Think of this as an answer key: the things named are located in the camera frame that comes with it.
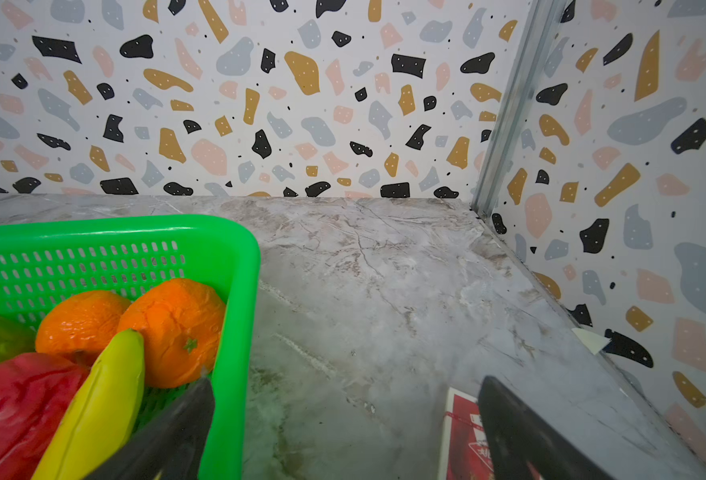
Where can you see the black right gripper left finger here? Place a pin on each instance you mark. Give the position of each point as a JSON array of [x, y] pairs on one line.
[[169, 447]]

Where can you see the small orange fruit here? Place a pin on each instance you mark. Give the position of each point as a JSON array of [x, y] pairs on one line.
[[81, 327]]

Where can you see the green plastic basket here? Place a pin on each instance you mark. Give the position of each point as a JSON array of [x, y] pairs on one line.
[[42, 264]]

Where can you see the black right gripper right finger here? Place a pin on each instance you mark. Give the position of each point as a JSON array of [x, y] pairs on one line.
[[522, 444]]

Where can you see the aluminium right corner post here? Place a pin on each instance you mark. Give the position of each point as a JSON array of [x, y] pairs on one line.
[[537, 34]]

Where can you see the yellow banana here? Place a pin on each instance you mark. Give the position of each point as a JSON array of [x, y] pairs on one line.
[[101, 416]]

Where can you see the red apple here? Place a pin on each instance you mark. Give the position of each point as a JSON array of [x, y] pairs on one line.
[[35, 392]]

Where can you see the large orange fruit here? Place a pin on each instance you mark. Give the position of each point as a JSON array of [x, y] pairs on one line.
[[181, 322]]

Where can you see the red playing card box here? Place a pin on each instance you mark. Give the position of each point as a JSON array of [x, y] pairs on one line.
[[464, 450]]

